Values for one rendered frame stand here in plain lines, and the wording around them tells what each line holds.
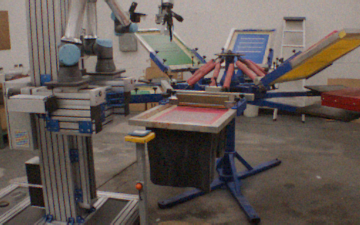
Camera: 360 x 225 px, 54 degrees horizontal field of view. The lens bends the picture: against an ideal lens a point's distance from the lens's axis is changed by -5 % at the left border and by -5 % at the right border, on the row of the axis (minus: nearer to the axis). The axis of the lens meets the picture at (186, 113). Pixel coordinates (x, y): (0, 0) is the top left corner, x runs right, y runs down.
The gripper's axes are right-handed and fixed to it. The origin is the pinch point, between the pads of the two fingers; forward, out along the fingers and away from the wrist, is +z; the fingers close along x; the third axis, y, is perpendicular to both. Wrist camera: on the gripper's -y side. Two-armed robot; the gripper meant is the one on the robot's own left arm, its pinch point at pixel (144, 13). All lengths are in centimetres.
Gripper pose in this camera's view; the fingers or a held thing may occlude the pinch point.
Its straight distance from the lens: 316.7
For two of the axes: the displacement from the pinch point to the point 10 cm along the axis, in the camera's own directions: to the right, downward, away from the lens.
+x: 7.9, 2.6, -5.6
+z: 6.1, -1.8, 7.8
